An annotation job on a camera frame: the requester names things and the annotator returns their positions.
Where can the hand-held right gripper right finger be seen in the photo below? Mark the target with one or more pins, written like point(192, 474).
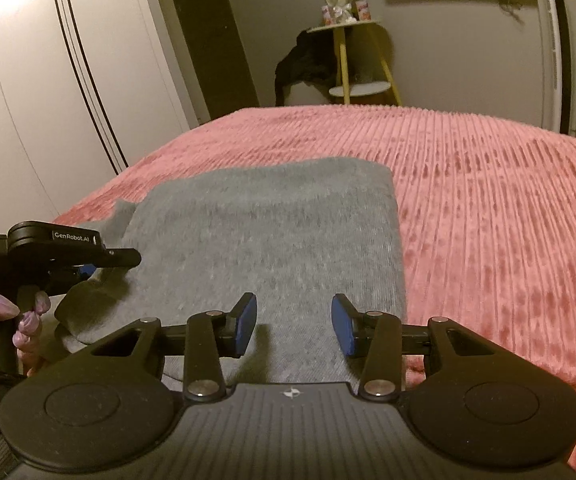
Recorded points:
point(343, 326)

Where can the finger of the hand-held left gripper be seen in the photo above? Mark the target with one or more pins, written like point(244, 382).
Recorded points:
point(120, 257)
point(83, 273)

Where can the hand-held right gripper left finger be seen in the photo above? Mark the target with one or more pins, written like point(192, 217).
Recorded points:
point(248, 321)

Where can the grey pants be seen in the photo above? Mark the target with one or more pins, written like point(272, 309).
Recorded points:
point(278, 240)

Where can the person's left hand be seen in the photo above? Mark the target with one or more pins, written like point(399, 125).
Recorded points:
point(30, 330)

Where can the white wardrobe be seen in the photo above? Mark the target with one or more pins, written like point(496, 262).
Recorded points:
point(42, 110)

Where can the pink ribbed blanket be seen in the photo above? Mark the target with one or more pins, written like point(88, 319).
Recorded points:
point(493, 235)

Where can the round side table yellow legs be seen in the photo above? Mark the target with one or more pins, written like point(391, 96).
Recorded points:
point(358, 91)

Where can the dark door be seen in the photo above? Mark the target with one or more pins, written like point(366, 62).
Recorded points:
point(207, 35)

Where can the black garment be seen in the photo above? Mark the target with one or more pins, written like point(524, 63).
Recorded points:
point(305, 62)

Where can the small pink jar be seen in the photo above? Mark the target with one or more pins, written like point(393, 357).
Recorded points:
point(364, 10)
point(327, 14)

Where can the white standing air conditioner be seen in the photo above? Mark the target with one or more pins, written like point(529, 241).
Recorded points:
point(553, 60)

